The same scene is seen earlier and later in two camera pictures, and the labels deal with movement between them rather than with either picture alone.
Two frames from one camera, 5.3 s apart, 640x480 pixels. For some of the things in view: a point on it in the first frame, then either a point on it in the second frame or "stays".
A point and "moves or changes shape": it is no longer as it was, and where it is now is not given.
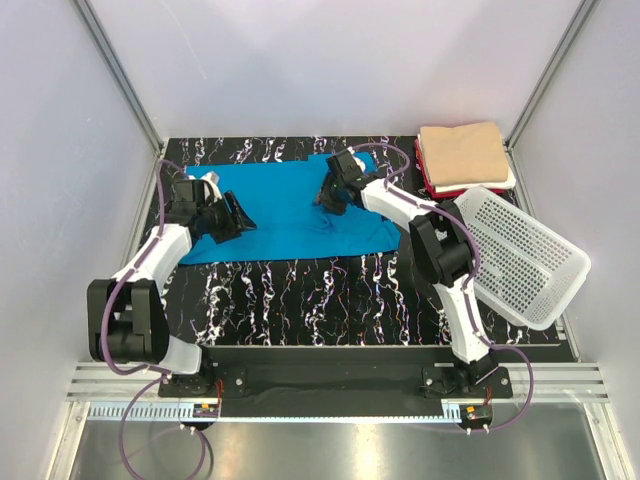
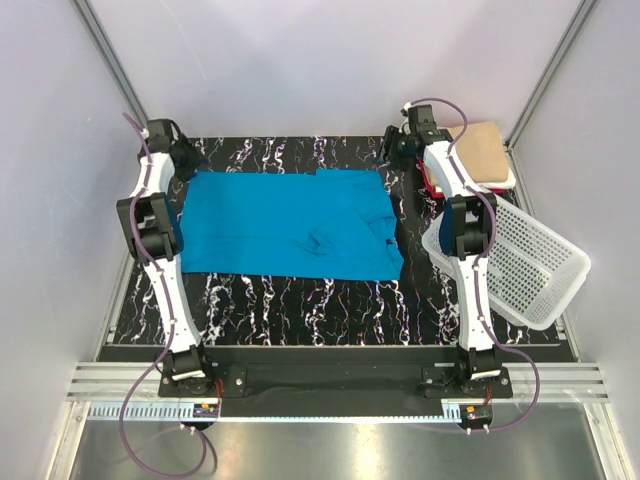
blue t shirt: [281, 201] moves or changes shape
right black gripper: [324, 198] -> [391, 135]
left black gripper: [236, 221] -> [194, 158]
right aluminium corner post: [519, 186] stays
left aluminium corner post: [120, 73] stays
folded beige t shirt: [465, 154] stays
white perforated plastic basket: [526, 271] stays
